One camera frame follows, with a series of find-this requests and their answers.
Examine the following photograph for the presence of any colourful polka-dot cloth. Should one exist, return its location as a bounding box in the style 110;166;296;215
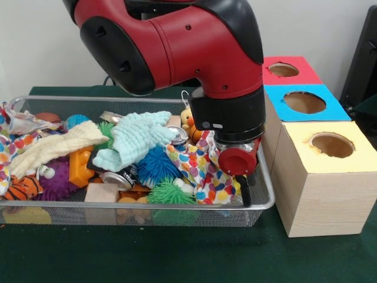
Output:
166;130;242;205

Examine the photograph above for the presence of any black floor stand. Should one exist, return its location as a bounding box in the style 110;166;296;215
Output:
340;5;377;113

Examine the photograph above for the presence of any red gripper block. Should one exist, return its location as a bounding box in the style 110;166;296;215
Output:
217;139;261;208

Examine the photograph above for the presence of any yellow duck toy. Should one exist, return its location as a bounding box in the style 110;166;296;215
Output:
180;90;197;130

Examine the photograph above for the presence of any cream cloth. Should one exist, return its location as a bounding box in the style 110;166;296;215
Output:
9;120;110;180

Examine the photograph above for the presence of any mint green knit cloth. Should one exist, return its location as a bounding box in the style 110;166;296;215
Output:
92;111;177;173

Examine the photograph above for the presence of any wooden box with three holes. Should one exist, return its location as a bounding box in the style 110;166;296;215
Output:
262;56;377;238

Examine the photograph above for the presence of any dark green side table cloth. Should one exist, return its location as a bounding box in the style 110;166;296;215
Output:
352;93;377;117

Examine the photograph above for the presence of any green spiky ball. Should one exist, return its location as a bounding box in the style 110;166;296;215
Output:
97;121;115;148

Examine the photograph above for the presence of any dark green tablecloth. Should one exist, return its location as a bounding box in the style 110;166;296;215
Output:
0;85;377;283

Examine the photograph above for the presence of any black drink can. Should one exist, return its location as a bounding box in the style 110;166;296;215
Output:
99;164;139;190

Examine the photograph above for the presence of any shallow clear mesh bin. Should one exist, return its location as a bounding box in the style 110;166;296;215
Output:
0;96;276;228

